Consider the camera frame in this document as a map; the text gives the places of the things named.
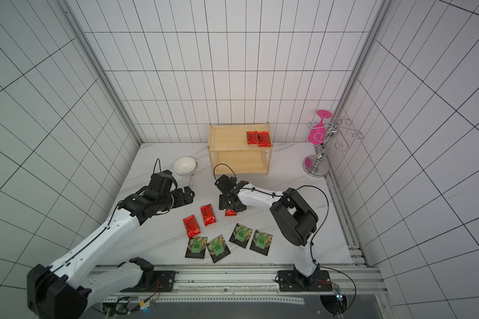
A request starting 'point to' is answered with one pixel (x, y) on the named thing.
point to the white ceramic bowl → (185, 166)
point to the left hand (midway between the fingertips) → (183, 200)
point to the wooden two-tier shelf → (232, 137)
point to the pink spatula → (318, 134)
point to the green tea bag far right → (261, 242)
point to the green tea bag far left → (196, 247)
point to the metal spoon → (191, 180)
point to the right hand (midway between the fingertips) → (223, 206)
